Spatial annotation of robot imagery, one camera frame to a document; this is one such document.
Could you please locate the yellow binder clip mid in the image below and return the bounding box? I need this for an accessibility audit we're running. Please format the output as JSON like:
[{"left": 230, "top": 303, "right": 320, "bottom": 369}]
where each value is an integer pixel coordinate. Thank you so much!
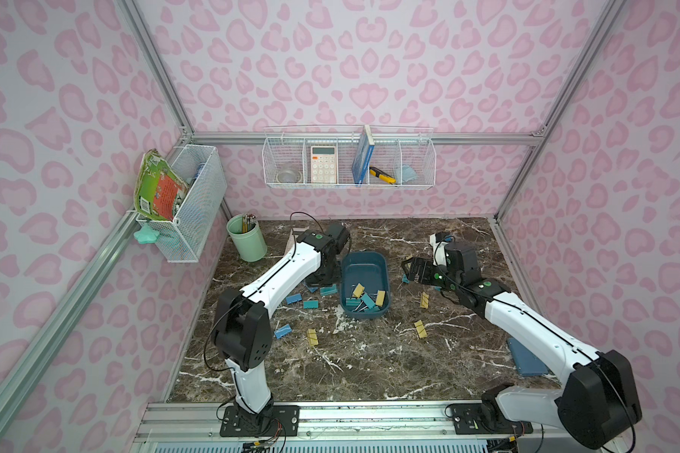
[{"left": 419, "top": 293, "right": 430, "bottom": 310}]

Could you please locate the teal plastic storage box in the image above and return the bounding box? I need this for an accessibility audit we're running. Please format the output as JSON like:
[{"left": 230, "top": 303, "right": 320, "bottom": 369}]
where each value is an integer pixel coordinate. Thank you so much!
[{"left": 340, "top": 251, "right": 392, "bottom": 320}]

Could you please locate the blue binder clip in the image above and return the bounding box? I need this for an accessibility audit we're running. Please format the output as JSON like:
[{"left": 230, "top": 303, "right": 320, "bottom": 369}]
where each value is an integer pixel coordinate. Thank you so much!
[
  {"left": 285, "top": 294, "right": 302, "bottom": 305},
  {"left": 274, "top": 324, "right": 293, "bottom": 340}
]

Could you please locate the yellow binder clip table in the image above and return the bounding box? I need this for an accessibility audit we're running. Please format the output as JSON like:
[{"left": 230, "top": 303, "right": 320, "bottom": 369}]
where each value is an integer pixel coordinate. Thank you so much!
[
  {"left": 306, "top": 328, "right": 319, "bottom": 347},
  {"left": 414, "top": 320, "right": 428, "bottom": 339}
]

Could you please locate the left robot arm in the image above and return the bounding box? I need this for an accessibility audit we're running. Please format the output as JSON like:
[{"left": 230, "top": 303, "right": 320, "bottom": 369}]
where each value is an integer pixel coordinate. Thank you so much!
[{"left": 208, "top": 223, "right": 351, "bottom": 423}]

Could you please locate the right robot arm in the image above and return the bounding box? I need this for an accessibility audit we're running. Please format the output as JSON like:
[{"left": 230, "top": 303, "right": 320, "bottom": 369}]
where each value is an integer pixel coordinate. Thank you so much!
[{"left": 402, "top": 233, "right": 642, "bottom": 450}]

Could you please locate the pink calculator on table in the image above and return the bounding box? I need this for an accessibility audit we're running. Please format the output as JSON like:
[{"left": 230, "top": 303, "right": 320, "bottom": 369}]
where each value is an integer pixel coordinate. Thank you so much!
[{"left": 285, "top": 228, "right": 308, "bottom": 260}]

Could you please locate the clear tape roll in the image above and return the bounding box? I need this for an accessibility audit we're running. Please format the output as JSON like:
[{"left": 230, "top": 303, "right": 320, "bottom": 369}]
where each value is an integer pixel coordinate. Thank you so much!
[{"left": 275, "top": 165, "right": 303, "bottom": 184}]

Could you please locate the yellow black utility knife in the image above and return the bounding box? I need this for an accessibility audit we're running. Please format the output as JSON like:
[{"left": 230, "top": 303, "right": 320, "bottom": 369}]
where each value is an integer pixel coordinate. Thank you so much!
[{"left": 368, "top": 166, "right": 398, "bottom": 185}]

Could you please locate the blue book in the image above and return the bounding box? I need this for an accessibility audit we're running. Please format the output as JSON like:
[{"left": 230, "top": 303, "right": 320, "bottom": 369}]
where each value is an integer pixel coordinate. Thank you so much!
[{"left": 351, "top": 125, "right": 375, "bottom": 185}]

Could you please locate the white orange calculator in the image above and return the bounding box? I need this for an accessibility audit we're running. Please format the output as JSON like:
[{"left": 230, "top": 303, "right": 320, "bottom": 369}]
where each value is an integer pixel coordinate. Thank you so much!
[{"left": 310, "top": 145, "right": 338, "bottom": 185}]

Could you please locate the mint green pen cup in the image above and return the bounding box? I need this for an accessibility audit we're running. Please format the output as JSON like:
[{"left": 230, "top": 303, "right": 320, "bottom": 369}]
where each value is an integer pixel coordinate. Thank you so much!
[{"left": 227, "top": 213, "right": 267, "bottom": 262}]

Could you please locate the light blue cloth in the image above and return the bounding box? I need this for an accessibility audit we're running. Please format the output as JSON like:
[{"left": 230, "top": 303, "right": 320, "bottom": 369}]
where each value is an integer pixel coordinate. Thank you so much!
[{"left": 397, "top": 164, "right": 419, "bottom": 185}]

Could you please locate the blue notebook on table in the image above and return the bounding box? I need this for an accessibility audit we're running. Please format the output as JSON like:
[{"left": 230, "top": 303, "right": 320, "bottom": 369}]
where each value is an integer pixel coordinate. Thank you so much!
[{"left": 507, "top": 338, "right": 549, "bottom": 378}]

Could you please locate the white mesh side basket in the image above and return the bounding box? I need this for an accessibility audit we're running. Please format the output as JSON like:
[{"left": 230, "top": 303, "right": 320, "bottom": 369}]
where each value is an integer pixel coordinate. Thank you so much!
[{"left": 137, "top": 145, "right": 228, "bottom": 263}]

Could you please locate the green red booklet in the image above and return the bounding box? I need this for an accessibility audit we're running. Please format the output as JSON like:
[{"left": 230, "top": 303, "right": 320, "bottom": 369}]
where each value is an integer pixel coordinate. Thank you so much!
[{"left": 134, "top": 149, "right": 190, "bottom": 222}]

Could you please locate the mint star hook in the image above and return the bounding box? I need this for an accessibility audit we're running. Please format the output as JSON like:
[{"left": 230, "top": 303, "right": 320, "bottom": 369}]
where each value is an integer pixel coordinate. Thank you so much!
[{"left": 133, "top": 223, "right": 161, "bottom": 245}]

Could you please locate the white wire wall basket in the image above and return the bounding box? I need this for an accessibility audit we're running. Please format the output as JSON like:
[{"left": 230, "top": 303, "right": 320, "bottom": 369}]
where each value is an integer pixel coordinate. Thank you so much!
[{"left": 262, "top": 126, "right": 436, "bottom": 189}]

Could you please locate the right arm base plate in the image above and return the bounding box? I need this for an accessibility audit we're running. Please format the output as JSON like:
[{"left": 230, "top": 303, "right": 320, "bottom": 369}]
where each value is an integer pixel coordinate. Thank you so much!
[{"left": 445, "top": 402, "right": 534, "bottom": 436}]

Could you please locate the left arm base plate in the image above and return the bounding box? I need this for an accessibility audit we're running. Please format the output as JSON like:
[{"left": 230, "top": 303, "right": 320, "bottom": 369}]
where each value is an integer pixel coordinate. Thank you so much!
[{"left": 218, "top": 405, "right": 300, "bottom": 438}]

